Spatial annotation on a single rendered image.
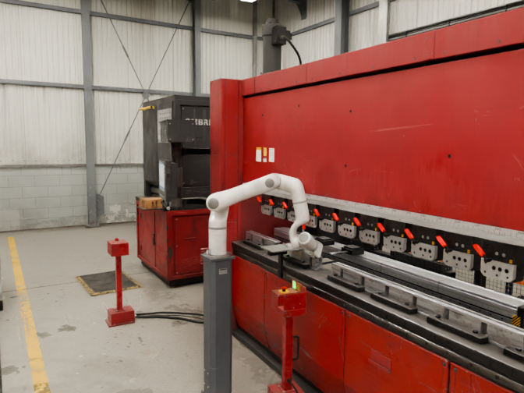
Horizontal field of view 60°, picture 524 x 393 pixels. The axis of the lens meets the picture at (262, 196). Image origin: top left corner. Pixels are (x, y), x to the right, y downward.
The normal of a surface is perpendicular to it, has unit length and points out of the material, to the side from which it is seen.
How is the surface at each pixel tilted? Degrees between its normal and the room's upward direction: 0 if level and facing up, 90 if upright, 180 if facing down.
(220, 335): 90
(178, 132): 90
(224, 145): 90
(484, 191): 90
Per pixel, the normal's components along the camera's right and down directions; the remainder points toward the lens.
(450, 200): -0.87, 0.05
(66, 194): 0.51, 0.11
